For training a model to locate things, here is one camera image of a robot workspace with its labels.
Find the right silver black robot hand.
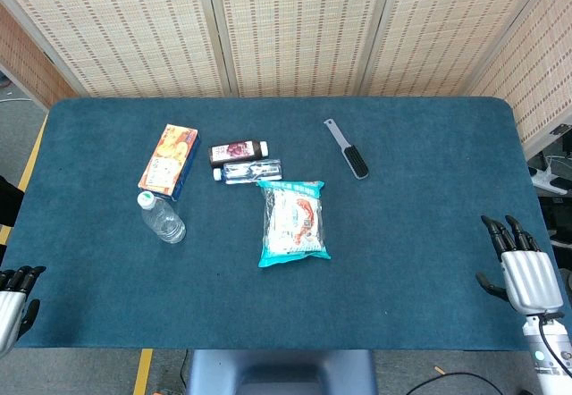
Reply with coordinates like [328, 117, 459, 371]
[475, 214, 565, 316]

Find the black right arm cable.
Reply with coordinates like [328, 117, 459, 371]
[537, 312, 572, 381]

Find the black object beside table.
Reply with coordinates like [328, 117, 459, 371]
[0, 174, 26, 229]

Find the grey black-bristle brush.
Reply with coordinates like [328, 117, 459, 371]
[323, 118, 371, 181]

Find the blue felt table cloth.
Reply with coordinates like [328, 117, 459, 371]
[0, 96, 567, 352]

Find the beige bamboo screen panel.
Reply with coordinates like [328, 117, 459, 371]
[467, 0, 572, 159]
[359, 0, 559, 97]
[0, 0, 231, 99]
[205, 0, 397, 99]

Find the transparent white-capped water bottle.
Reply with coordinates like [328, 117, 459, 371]
[136, 190, 187, 245]

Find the black floor cable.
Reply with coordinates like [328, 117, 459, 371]
[405, 371, 509, 395]

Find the orange woven screen panel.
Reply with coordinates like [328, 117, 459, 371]
[0, 4, 77, 110]

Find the teal clear snack bag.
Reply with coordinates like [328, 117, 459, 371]
[256, 180, 332, 269]

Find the orange blue cracker box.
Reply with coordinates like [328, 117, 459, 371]
[137, 122, 200, 203]

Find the dark juice bottle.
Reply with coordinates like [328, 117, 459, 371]
[209, 139, 270, 167]

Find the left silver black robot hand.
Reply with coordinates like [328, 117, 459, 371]
[0, 265, 47, 357]

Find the clear blue-label square bottle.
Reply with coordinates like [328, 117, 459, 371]
[212, 158, 283, 185]

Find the black equipment on floor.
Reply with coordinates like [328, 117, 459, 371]
[535, 193, 572, 247]

